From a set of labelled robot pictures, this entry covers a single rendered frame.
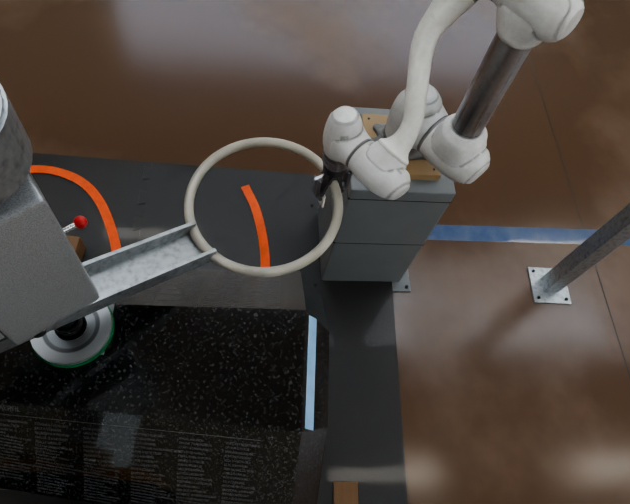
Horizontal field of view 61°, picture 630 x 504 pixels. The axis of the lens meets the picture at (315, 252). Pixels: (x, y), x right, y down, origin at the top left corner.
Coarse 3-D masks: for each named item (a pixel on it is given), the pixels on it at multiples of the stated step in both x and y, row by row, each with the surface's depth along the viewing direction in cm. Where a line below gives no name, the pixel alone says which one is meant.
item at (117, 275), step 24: (144, 240) 149; (168, 240) 156; (192, 240) 160; (96, 264) 142; (120, 264) 147; (144, 264) 150; (168, 264) 152; (192, 264) 152; (96, 288) 141; (120, 288) 138; (144, 288) 145
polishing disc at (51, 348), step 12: (96, 312) 151; (108, 312) 151; (96, 324) 149; (108, 324) 149; (48, 336) 146; (84, 336) 147; (96, 336) 147; (108, 336) 148; (36, 348) 144; (48, 348) 144; (60, 348) 145; (72, 348) 145; (84, 348) 146; (96, 348) 146; (48, 360) 143; (60, 360) 143; (72, 360) 144; (84, 360) 145
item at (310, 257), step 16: (240, 144) 173; (256, 144) 174; (272, 144) 174; (288, 144) 174; (208, 160) 170; (320, 160) 172; (192, 176) 167; (192, 192) 165; (336, 192) 167; (192, 208) 163; (336, 208) 165; (336, 224) 163; (304, 256) 158; (240, 272) 155; (256, 272) 155; (272, 272) 155; (288, 272) 156
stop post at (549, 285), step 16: (624, 208) 219; (608, 224) 229; (624, 224) 219; (592, 240) 239; (608, 240) 228; (624, 240) 228; (576, 256) 250; (592, 256) 241; (528, 272) 281; (544, 272) 282; (560, 272) 262; (576, 272) 256; (544, 288) 276; (560, 288) 272
